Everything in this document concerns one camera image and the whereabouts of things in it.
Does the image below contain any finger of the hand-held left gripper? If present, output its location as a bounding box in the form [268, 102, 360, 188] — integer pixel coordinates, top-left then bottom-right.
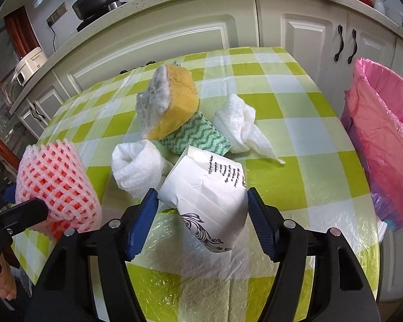
[0, 179, 18, 209]
[0, 198, 50, 242]

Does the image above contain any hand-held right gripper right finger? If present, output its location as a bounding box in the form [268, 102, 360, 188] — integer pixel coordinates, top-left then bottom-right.
[247, 187, 380, 322]

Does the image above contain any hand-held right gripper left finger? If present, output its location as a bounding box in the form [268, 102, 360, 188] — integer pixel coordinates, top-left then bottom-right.
[24, 188, 159, 322]

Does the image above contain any cylindrical pink foam fruit net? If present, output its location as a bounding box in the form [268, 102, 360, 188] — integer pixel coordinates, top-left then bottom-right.
[16, 141, 103, 239]

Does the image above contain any white paper cup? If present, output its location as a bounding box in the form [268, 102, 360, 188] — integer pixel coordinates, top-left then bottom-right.
[157, 145, 248, 253]

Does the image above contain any bin with pink bag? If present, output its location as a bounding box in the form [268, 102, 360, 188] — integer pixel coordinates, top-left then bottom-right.
[341, 57, 403, 233]

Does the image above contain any person's left hand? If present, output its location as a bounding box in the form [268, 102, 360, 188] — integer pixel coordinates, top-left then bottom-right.
[0, 253, 18, 301]

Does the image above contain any green checkered tablecloth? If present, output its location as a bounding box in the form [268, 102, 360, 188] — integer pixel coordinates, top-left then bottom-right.
[12, 46, 385, 322]

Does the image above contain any green wavy cleaning cloth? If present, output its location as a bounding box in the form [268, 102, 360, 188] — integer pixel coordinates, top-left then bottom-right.
[158, 60, 234, 158]

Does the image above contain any white rice cooker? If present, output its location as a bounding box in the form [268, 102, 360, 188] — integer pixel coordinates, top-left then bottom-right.
[15, 47, 48, 86]

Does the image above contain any yellow sponge with grey scourer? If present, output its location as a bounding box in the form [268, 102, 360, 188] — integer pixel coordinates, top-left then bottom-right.
[136, 64, 199, 140]

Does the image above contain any black cooking pot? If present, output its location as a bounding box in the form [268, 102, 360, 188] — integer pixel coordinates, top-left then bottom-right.
[72, 0, 122, 21]

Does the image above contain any black gas cooktop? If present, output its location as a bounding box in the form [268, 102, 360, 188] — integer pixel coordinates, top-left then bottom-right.
[75, 0, 229, 32]

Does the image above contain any black cabinet handle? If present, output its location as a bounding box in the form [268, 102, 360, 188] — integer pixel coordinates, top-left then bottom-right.
[347, 30, 357, 64]
[30, 102, 46, 122]
[334, 25, 344, 62]

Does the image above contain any gold wall socket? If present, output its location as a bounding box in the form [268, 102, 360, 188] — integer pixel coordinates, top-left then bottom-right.
[47, 3, 68, 25]

